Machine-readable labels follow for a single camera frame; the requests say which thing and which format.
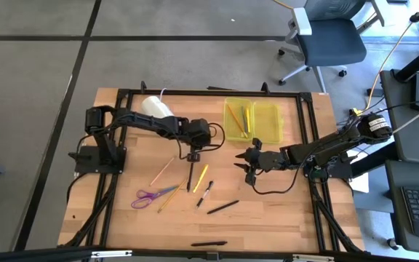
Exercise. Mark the yellow pencil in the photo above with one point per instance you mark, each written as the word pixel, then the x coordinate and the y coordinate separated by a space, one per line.
pixel 172 196

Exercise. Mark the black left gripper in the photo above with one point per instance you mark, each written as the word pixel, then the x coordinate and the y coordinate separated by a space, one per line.
pixel 199 132

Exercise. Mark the short black stylus pen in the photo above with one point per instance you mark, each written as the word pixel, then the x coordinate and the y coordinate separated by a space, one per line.
pixel 190 178

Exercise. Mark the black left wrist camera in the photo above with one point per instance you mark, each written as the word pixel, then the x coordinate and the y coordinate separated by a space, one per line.
pixel 188 157

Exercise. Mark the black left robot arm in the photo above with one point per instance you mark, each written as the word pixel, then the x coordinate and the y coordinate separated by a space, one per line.
pixel 140 120

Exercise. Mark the translucent yellow-green supply box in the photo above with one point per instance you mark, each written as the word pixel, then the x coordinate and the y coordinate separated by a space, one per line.
pixel 267 123

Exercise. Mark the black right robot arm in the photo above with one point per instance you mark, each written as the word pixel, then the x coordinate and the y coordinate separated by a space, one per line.
pixel 326 147

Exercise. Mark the matte black pen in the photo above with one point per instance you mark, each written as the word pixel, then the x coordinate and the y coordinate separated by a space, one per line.
pixel 223 207

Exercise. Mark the yellow highlighter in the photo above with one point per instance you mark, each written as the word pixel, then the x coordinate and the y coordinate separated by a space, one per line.
pixel 200 178
pixel 248 122

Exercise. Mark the white paper sheet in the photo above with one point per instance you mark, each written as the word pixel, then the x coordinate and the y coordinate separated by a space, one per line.
pixel 360 182

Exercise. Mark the purple scissors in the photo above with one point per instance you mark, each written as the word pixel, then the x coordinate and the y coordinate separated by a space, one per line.
pixel 162 191

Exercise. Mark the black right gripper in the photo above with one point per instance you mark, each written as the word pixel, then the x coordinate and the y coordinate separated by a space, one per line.
pixel 266 161

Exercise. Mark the black marker pen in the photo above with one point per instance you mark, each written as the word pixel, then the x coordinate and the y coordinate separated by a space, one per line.
pixel 209 243

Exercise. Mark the pale wooden pencil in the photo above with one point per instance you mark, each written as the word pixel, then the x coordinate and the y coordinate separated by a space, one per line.
pixel 161 171

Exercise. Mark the black bar with silver brackets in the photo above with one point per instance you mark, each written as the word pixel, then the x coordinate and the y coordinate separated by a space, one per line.
pixel 31 254

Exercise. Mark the grey office chair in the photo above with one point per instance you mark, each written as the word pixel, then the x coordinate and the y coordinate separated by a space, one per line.
pixel 331 41

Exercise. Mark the dark grey side desk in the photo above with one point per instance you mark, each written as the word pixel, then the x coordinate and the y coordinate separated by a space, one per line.
pixel 398 120

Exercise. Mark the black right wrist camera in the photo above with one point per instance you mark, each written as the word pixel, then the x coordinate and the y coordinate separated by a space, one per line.
pixel 257 142

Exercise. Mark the dark grey pen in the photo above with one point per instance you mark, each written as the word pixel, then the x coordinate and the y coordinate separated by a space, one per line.
pixel 244 119

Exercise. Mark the black pen with clear barrel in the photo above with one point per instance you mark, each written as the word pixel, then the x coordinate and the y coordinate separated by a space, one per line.
pixel 204 194

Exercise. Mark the orange pencil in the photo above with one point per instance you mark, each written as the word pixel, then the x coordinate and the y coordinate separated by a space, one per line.
pixel 237 122

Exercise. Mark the dark grey keyboard desk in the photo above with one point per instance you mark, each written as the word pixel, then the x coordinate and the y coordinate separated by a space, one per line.
pixel 395 218

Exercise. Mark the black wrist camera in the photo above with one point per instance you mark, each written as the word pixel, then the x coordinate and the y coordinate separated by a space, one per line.
pixel 257 142
pixel 188 157

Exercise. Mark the black metal table frame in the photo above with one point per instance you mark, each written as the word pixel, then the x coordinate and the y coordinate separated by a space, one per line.
pixel 213 92

